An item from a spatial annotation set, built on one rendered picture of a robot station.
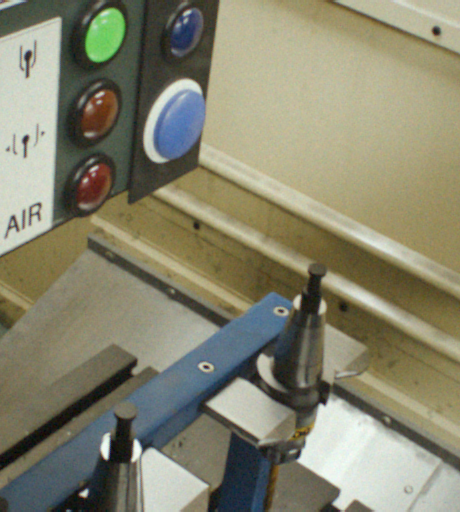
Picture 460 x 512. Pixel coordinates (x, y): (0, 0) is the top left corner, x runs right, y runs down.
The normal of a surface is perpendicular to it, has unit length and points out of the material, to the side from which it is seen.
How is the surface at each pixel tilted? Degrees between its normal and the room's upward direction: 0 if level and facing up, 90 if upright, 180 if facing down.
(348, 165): 90
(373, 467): 24
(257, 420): 0
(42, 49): 90
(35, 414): 0
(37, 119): 90
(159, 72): 90
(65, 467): 0
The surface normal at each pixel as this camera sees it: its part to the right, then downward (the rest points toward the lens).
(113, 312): -0.13, -0.57
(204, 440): 0.13, -0.80
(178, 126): 0.76, 0.44
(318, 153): -0.61, 0.40
